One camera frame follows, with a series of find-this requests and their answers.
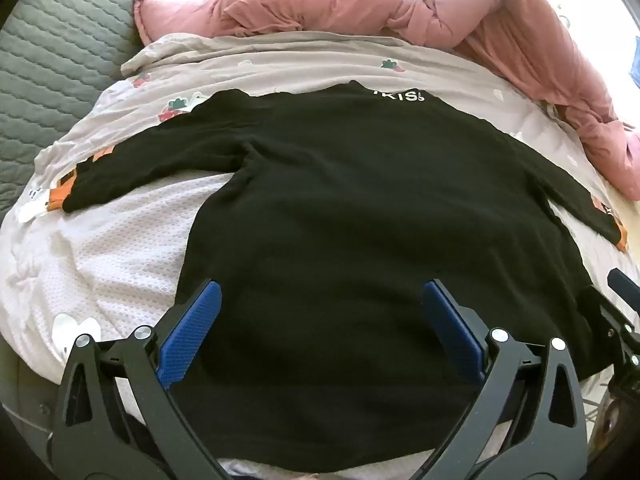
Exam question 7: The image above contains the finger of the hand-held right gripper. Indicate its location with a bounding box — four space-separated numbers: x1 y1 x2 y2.
580 285 640 386
606 268 640 308

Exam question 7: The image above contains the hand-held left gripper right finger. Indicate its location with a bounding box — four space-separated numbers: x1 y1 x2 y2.
407 279 591 480

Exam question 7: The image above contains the strawberry print bed sheet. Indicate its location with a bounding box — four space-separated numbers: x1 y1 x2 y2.
0 32 640 480

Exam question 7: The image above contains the pink frilled pillow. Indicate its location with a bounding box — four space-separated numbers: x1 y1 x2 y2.
132 0 231 46

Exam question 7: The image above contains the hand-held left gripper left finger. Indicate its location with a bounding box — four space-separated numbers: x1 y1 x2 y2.
50 280 236 480

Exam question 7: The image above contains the black printed shirt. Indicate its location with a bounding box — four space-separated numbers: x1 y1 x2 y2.
62 80 628 478

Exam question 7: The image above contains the pink quilt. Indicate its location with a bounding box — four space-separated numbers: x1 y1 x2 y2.
220 0 640 196

